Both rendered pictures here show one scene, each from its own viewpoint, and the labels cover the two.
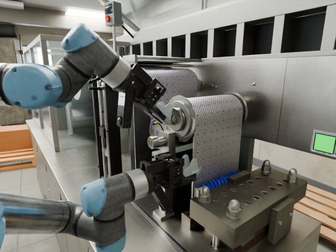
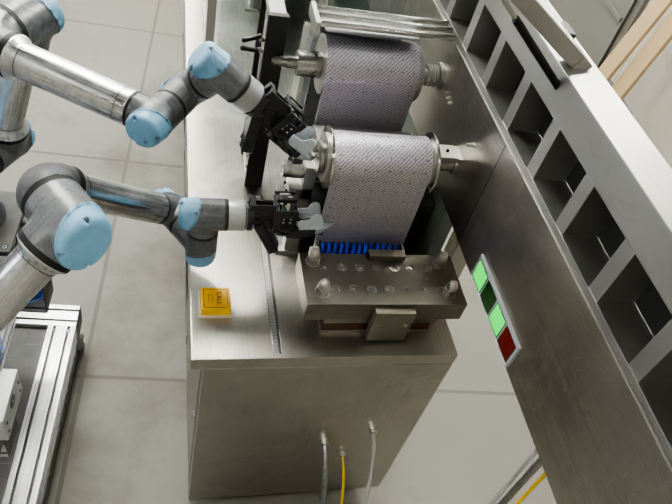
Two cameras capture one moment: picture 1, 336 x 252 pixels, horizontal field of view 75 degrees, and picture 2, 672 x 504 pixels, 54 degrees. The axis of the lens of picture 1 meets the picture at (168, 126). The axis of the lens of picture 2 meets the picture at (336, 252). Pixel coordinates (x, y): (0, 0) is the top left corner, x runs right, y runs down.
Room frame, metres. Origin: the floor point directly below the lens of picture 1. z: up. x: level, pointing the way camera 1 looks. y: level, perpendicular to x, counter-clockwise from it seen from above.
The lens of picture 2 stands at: (-0.47, -0.43, 2.21)
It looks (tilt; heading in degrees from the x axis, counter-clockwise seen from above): 46 degrees down; 15
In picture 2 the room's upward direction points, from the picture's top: 17 degrees clockwise
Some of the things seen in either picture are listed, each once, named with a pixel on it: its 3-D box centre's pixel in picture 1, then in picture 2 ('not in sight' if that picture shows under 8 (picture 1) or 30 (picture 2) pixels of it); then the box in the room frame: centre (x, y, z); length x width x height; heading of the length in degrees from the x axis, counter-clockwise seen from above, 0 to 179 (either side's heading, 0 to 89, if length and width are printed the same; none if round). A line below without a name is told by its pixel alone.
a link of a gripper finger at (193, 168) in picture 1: (193, 167); (316, 221); (0.62, -0.08, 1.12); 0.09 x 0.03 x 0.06; 125
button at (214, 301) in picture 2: not in sight; (215, 301); (0.42, 0.06, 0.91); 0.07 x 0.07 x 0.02; 37
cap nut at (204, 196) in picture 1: (204, 193); (314, 255); (0.58, -0.11, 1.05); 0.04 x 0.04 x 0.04
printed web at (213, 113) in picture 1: (182, 132); (357, 154); (0.86, -0.06, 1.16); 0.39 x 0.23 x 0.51; 37
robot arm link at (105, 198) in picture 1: (107, 195); (203, 215); (0.47, 0.15, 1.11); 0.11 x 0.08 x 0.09; 127
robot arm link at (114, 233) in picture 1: (104, 227); (197, 239); (0.48, 0.16, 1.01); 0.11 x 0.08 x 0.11; 70
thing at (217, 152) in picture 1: (218, 155); (367, 218); (0.71, -0.17, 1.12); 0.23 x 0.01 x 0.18; 126
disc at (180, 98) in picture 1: (179, 118); (326, 157); (0.69, -0.04, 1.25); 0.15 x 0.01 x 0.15; 37
